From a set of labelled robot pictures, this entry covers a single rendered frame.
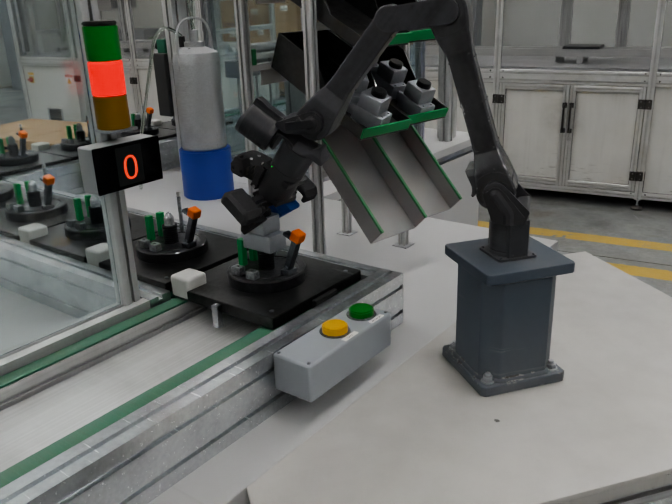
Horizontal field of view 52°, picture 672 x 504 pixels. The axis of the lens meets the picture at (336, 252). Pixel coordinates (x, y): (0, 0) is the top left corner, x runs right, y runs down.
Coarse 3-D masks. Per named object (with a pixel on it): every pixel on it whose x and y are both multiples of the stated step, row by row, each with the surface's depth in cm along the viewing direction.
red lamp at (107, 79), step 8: (88, 64) 102; (96, 64) 101; (104, 64) 101; (112, 64) 102; (120, 64) 103; (96, 72) 101; (104, 72) 101; (112, 72) 102; (120, 72) 103; (96, 80) 102; (104, 80) 102; (112, 80) 102; (120, 80) 103; (96, 88) 102; (104, 88) 102; (112, 88) 102; (120, 88) 103; (96, 96) 103; (104, 96) 103
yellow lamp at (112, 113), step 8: (112, 96) 103; (120, 96) 104; (96, 104) 103; (104, 104) 103; (112, 104) 103; (120, 104) 104; (96, 112) 104; (104, 112) 103; (112, 112) 103; (120, 112) 104; (128, 112) 106; (96, 120) 105; (104, 120) 104; (112, 120) 104; (120, 120) 104; (128, 120) 106; (104, 128) 104; (112, 128) 104; (120, 128) 105
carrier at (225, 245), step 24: (144, 216) 138; (168, 216) 135; (144, 240) 135; (168, 240) 137; (216, 240) 144; (144, 264) 132; (168, 264) 132; (192, 264) 131; (216, 264) 132; (168, 288) 124
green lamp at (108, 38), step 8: (88, 32) 100; (96, 32) 99; (104, 32) 100; (112, 32) 100; (88, 40) 100; (96, 40) 100; (104, 40) 100; (112, 40) 101; (88, 48) 101; (96, 48) 100; (104, 48) 100; (112, 48) 101; (120, 48) 103; (88, 56) 101; (96, 56) 101; (104, 56) 101; (112, 56) 101; (120, 56) 103
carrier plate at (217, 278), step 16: (304, 256) 133; (208, 272) 127; (224, 272) 127; (320, 272) 126; (336, 272) 125; (352, 272) 125; (208, 288) 120; (224, 288) 120; (304, 288) 119; (320, 288) 119; (336, 288) 121; (208, 304) 117; (224, 304) 115; (240, 304) 114; (256, 304) 114; (272, 304) 113; (288, 304) 113; (304, 304) 114; (256, 320) 111; (272, 320) 109; (288, 320) 112
